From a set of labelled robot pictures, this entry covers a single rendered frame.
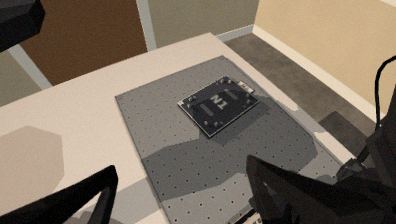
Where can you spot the cream sign with black n1 label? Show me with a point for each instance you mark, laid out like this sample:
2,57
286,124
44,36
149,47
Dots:
249,89

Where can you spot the white multi-well plate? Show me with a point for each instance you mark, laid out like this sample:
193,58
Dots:
254,219

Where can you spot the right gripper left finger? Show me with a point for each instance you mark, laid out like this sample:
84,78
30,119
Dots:
58,207

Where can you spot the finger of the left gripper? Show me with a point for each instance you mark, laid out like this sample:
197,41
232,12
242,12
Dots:
253,204

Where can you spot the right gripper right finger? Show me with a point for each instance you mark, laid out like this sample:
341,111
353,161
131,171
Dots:
316,202

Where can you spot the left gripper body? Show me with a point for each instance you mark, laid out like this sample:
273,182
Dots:
289,212

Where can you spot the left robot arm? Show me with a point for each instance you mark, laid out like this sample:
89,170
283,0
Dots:
367,181

